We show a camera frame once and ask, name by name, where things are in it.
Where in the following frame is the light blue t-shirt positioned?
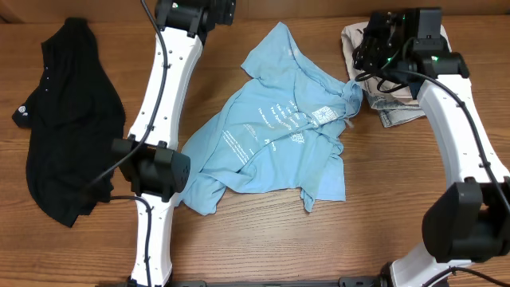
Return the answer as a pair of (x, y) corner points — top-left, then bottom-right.
(179, 23), (363, 215)

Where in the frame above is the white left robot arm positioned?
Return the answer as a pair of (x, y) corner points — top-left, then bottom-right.
(112, 0), (236, 286)

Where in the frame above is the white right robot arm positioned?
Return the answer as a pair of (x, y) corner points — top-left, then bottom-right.
(339, 8), (509, 286)

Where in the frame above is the beige folded garment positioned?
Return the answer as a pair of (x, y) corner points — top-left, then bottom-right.
(340, 21), (453, 100)

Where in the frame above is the grey denim folded garment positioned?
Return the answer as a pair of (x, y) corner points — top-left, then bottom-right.
(363, 91), (425, 128)

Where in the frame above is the black shirt on left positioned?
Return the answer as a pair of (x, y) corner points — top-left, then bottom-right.
(12, 18), (126, 227)

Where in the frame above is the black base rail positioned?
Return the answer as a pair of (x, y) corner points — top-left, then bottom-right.
(167, 276), (387, 287)

